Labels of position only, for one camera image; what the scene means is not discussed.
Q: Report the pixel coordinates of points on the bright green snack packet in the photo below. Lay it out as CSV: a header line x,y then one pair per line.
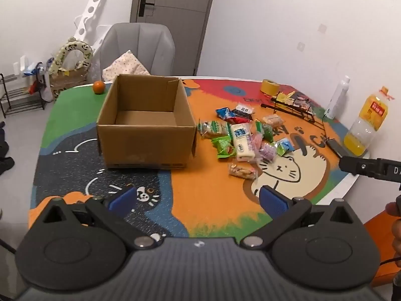
x,y
224,145

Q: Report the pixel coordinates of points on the yellow snack packet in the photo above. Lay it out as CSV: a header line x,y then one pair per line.
x,y
286,96

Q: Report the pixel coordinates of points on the person's right hand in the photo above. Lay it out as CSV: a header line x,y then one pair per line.
x,y
396,235

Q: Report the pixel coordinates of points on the grey upholstered chair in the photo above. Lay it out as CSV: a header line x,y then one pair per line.
x,y
141,47

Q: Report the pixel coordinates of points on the black shoe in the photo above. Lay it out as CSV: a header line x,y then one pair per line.
x,y
6,164

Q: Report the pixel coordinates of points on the white wall sticker hook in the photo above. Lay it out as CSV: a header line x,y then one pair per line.
x,y
300,46

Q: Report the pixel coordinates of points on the marked cardboard carton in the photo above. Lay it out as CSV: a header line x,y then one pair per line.
x,y
67,81

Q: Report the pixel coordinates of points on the blue green candy packet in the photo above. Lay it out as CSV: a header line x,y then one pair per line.
x,y
284,147

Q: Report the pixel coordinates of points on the beige cracker packet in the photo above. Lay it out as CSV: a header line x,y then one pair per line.
x,y
272,120

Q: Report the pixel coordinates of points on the dark printed snack packet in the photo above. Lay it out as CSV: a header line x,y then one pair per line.
x,y
302,102

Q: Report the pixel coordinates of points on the yellow tape roll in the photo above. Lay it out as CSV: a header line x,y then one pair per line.
x,y
270,87

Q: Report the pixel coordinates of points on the dotted cream cushion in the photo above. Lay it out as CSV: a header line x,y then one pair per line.
x,y
125,65

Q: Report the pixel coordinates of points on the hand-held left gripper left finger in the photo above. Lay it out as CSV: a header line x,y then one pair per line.
x,y
123,198

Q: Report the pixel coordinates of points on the white perforated rack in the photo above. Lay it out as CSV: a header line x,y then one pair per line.
x,y
89,12

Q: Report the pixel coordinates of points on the black metal shoe rack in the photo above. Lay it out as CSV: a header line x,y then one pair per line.
x,y
18,92

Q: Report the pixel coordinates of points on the yellow oil bottle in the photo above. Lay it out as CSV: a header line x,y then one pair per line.
x,y
372,113

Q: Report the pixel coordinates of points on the orange patterned snack packet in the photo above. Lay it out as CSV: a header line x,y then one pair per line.
x,y
241,171

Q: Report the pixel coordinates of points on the red snack bar packet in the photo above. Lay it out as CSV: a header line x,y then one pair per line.
x,y
241,120

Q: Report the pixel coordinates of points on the white bread packet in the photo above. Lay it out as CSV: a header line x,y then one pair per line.
x,y
242,142

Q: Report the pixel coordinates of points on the green white snack packet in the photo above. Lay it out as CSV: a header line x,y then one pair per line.
x,y
213,128

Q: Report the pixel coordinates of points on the blue plastic bag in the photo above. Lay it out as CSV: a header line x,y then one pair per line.
x,y
33,69

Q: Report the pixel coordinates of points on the dark green snack packet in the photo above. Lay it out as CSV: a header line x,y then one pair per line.
x,y
266,131

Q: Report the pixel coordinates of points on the white plastic bottle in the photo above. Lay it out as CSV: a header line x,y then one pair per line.
x,y
336,100

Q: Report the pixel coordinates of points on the grey door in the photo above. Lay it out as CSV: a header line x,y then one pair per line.
x,y
175,22

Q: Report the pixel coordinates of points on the black white rice cake packet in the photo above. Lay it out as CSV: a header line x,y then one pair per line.
x,y
245,109

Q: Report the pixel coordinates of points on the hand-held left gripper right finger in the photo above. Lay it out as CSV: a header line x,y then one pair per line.
x,y
272,201

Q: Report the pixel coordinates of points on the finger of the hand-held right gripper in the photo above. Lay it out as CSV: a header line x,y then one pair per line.
x,y
357,164

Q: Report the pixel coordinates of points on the purple snack packet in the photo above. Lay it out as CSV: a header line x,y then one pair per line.
x,y
268,152

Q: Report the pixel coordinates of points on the brown cardboard box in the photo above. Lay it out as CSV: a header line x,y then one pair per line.
x,y
144,144

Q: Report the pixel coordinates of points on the blue snack packet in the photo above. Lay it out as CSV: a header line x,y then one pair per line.
x,y
224,113

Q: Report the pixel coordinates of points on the orange fruit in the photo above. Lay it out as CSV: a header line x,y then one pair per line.
x,y
98,87

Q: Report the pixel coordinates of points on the pink snack packet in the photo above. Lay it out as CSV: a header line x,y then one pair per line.
x,y
257,140

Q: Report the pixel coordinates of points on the red plastic bag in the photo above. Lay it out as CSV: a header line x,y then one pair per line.
x,y
35,87

